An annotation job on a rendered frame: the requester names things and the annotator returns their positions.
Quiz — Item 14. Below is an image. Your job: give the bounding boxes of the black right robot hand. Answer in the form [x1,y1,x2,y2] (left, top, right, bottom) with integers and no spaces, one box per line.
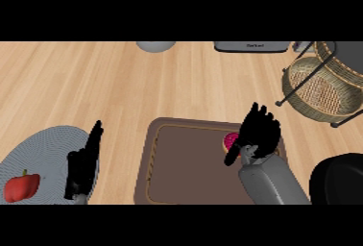
[223,102,282,167]

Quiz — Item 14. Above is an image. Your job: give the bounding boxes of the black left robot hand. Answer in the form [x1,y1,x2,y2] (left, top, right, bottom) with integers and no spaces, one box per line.
[62,119,105,201]

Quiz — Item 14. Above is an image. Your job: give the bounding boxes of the brown tray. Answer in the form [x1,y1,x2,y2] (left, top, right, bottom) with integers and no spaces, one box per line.
[133,116,288,206]

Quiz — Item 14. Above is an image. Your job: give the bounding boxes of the wicker tiered basket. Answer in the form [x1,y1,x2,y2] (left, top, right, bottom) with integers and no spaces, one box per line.
[275,40,363,129]

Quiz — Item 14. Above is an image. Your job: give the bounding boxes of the grey round placemat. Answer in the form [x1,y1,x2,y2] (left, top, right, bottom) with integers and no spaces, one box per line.
[0,125,100,206]

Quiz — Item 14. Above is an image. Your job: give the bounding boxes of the red bell pepper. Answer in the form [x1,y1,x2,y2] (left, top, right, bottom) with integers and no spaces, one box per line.
[3,169,43,204]

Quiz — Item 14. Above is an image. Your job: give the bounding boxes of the black rounded appliance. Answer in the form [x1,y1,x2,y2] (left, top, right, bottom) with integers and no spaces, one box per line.
[308,152,363,206]

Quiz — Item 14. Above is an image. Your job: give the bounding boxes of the grey flat appliance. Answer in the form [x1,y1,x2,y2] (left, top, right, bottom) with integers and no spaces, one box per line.
[213,40,292,54]

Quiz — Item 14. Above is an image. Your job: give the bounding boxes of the small grey object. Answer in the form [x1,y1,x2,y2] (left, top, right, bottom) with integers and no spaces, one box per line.
[291,40,314,53]

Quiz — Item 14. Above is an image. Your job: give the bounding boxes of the grey round bowl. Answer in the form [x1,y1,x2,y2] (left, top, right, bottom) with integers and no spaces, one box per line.
[136,40,177,54]

